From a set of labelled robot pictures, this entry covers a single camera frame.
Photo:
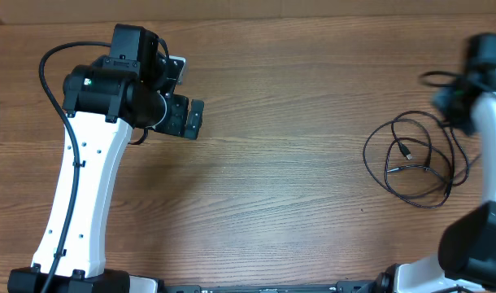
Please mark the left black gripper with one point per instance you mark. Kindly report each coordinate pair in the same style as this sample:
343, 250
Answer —
176, 125

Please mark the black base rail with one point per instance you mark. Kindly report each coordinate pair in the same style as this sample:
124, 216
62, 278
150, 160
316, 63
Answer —
339, 287

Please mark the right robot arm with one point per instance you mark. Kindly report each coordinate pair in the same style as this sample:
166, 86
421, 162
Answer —
466, 256

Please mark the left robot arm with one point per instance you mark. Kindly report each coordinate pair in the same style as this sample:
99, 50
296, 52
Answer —
131, 87

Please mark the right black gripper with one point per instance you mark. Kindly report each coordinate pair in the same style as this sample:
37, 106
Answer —
443, 105

